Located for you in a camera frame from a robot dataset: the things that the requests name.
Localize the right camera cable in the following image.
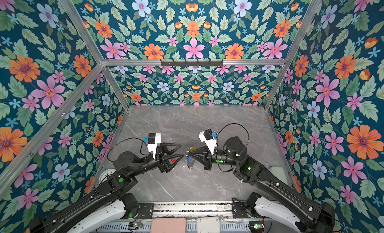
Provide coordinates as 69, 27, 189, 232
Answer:
216, 123, 250, 148

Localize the black wall hook rail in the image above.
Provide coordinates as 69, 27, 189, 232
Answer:
160, 59, 224, 67

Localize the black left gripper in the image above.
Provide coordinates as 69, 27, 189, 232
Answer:
130, 141, 184, 178

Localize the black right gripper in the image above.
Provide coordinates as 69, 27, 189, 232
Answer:
189, 146, 241, 172

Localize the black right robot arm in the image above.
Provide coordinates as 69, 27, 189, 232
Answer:
188, 136, 336, 233

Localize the green circuit board right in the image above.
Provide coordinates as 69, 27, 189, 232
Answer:
249, 224, 265, 233

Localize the left camera cable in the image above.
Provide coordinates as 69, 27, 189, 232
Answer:
106, 137, 149, 163

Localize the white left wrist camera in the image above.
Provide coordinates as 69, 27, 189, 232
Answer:
143, 133, 162, 159

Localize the camera cable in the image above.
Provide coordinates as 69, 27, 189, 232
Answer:
106, 137, 149, 163
216, 123, 250, 148

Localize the white box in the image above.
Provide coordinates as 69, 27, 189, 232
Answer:
197, 217, 221, 233

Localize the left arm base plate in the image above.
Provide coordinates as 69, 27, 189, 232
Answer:
130, 203, 155, 220

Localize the aluminium front rail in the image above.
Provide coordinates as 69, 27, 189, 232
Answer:
98, 201, 316, 221

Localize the pink box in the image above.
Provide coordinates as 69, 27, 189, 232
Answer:
150, 218, 187, 233

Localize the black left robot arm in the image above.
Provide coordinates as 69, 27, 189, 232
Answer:
29, 143, 183, 233

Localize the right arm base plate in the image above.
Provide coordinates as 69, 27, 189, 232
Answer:
232, 202, 260, 219

